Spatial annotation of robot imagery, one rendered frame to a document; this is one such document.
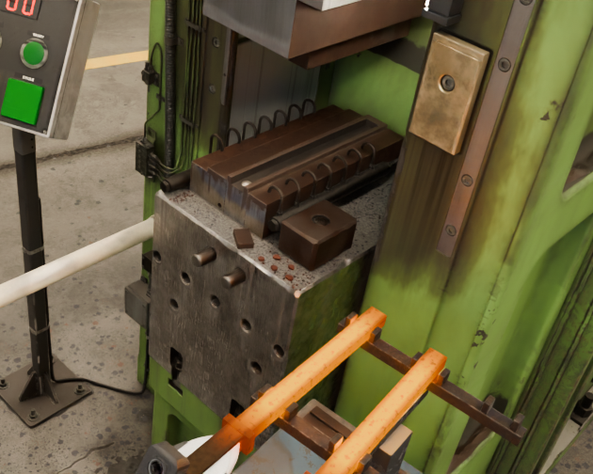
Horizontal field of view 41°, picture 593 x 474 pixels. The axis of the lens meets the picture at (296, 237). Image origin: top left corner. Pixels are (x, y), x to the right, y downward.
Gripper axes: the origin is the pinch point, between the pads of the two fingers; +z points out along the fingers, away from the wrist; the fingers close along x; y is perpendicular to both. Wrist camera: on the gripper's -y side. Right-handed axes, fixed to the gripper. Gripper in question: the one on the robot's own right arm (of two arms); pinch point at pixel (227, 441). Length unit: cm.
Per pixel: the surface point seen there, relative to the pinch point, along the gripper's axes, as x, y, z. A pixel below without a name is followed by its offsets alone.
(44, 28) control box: -83, -16, 36
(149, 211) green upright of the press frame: -76, 33, 59
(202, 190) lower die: -45, 4, 43
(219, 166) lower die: -43, -2, 44
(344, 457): 12.4, -0.8, 8.2
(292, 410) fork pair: 2.9, -0.5, 9.6
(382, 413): 11.9, -0.8, 17.8
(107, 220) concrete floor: -145, 97, 105
